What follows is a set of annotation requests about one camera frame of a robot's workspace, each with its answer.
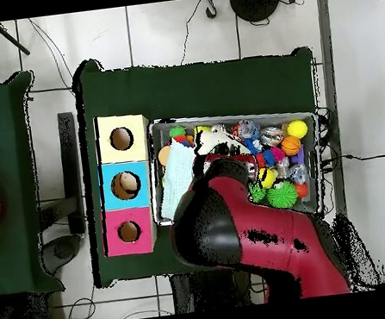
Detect wooden three-hole sorting box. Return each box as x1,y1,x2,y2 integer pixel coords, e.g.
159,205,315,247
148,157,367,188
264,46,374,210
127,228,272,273
88,110,165,259

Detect yellow plastic ball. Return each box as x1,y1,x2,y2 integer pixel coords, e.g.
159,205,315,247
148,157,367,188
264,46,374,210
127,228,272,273
285,118,309,141
256,165,280,191

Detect small green spiky ball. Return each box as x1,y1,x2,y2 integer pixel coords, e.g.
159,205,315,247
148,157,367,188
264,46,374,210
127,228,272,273
247,180,269,203

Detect orange basketball toy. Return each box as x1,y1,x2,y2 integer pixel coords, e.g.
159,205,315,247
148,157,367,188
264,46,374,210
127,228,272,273
278,134,303,157

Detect large green spiky ball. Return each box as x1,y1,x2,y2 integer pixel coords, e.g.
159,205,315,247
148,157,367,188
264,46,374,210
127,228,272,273
264,179,300,211

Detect red-orange ball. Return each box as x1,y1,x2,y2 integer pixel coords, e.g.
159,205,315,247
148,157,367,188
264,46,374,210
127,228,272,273
293,181,310,200

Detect mint knitted cloth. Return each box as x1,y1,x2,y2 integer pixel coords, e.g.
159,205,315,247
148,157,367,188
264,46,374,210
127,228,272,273
152,137,206,223

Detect dark green tablecloth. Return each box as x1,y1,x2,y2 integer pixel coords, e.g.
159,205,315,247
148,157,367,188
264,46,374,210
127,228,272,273
0,68,65,300
67,31,339,290

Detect black round stand base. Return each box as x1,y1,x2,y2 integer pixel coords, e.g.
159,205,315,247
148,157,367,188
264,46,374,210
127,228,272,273
228,0,283,26

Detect black stand bar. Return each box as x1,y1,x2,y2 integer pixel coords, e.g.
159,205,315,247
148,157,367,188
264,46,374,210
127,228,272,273
55,111,89,236

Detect grey round base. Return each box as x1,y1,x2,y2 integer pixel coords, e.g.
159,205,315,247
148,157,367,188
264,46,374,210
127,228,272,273
37,232,86,277

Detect black rod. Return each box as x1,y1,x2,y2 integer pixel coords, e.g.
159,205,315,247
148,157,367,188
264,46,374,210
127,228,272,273
0,17,31,59

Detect wire mesh bin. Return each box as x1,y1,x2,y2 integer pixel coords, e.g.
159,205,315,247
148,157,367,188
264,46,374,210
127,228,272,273
142,99,329,237

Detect black cable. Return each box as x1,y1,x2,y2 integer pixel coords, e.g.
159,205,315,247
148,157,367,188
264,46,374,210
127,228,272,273
320,148,385,167

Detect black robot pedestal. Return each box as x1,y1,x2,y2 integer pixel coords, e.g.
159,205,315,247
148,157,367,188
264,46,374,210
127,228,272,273
168,263,266,315

